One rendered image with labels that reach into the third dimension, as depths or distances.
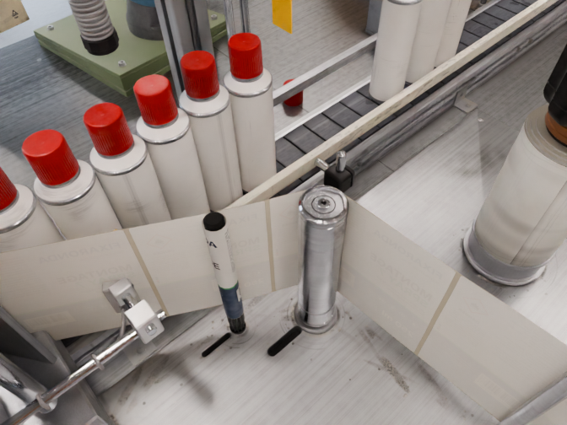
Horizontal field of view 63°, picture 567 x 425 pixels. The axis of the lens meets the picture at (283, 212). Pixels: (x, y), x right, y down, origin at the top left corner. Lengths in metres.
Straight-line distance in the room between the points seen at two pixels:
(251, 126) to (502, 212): 0.27
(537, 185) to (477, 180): 0.21
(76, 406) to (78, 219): 0.16
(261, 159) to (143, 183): 0.16
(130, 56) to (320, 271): 0.61
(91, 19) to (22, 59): 0.57
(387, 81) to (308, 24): 0.35
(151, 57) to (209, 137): 0.42
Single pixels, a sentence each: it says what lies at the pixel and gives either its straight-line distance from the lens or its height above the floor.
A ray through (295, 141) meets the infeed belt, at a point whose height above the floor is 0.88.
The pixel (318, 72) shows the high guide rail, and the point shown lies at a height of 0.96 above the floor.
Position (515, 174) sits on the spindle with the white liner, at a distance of 0.47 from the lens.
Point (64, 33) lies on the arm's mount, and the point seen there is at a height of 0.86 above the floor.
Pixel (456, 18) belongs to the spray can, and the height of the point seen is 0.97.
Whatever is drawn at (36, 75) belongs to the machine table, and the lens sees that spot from 1.00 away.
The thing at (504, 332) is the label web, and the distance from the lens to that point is 0.36.
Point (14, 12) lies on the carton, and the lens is 0.89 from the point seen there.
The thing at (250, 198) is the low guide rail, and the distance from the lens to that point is 0.55.
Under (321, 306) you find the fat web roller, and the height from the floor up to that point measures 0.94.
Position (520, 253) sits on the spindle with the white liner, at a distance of 0.53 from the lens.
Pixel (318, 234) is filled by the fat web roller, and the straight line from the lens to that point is 0.35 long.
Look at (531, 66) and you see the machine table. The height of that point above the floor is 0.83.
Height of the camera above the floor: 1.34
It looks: 52 degrees down
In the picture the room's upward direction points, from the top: 2 degrees counter-clockwise
